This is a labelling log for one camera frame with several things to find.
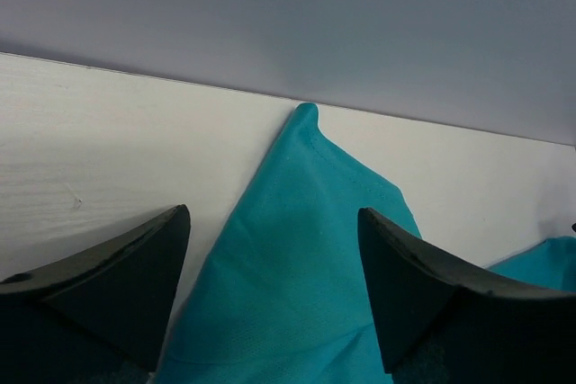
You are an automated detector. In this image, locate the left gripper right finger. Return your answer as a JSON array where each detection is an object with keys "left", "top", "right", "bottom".
[{"left": 358, "top": 209, "right": 575, "bottom": 383}]

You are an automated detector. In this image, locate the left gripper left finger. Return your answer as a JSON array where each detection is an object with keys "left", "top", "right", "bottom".
[{"left": 1, "top": 204, "right": 191, "bottom": 383}]

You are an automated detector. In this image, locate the teal t-shirt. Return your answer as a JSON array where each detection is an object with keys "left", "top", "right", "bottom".
[{"left": 157, "top": 103, "right": 575, "bottom": 383}]

